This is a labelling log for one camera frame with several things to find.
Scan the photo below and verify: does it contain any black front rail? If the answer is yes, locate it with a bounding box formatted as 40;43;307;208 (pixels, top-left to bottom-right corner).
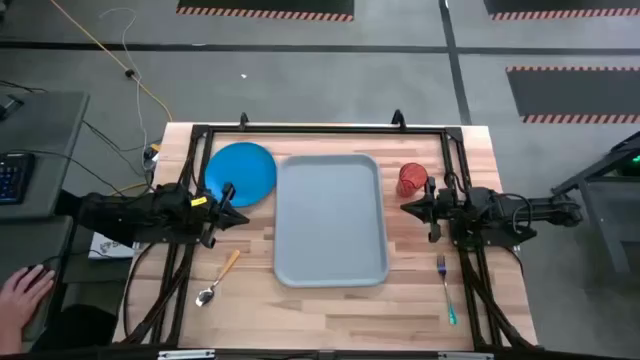
0;344;640;360

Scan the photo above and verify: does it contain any grey desk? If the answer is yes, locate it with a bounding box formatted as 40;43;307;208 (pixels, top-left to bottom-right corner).
0;91;90;344

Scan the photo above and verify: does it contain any white and yellow power plug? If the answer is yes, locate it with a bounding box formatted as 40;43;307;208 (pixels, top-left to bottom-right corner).
142;143;162;174

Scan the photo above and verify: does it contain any black backlit keyboard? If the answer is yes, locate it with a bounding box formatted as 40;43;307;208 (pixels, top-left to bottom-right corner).
0;152;36;205

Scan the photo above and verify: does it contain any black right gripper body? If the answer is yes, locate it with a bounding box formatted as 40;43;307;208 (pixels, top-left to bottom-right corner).
436;187;471;226

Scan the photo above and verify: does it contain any metal fork with teal handle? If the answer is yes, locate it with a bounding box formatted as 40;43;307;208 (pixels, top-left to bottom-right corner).
436;253;459;326

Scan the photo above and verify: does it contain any metal spoon with wooden handle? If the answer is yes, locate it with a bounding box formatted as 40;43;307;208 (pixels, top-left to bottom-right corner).
194;249;242;308

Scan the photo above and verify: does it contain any grey plastic tray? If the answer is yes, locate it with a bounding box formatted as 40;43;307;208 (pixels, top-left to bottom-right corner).
273;153;390;289

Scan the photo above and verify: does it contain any person's hand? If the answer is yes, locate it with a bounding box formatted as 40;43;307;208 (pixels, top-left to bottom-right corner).
0;265;56;334

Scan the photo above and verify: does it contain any blue plastic plate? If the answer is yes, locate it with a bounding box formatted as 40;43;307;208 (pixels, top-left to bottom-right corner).
204;141;278;209

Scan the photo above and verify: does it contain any black metal stand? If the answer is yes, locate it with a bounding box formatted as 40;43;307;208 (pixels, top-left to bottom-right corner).
549;130;640;292

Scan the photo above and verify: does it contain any black hazard-striped floor mat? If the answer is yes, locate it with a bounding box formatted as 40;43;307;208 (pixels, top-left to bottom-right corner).
483;0;640;22
175;0;355;23
505;65;640;125

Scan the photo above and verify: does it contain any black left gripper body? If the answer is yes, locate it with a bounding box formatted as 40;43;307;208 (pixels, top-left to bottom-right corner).
192;191;226;237

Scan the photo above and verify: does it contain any white printed box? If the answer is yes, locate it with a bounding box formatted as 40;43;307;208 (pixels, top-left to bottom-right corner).
88;230;137;261

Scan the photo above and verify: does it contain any red ribbed cup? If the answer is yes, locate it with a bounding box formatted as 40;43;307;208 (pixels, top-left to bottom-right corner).
396;162;430;198

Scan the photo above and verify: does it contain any small black device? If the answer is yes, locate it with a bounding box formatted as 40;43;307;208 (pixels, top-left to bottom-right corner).
0;94;25;121

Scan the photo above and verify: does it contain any person's forearm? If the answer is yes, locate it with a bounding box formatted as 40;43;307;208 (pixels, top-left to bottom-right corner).
0;327;24;357

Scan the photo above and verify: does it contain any black metal table frame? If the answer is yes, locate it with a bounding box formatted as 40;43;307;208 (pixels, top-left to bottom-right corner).
113;123;540;351

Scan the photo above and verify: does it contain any silver metal bracket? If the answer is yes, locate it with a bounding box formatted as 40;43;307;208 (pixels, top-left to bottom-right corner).
157;349;216;360
438;351;495;360

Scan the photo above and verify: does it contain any yellow floor cable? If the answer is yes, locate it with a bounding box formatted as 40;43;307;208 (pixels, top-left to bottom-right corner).
48;0;174;123

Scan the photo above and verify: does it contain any white floor cable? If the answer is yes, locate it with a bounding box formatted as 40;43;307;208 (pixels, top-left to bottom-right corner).
98;6;150;151

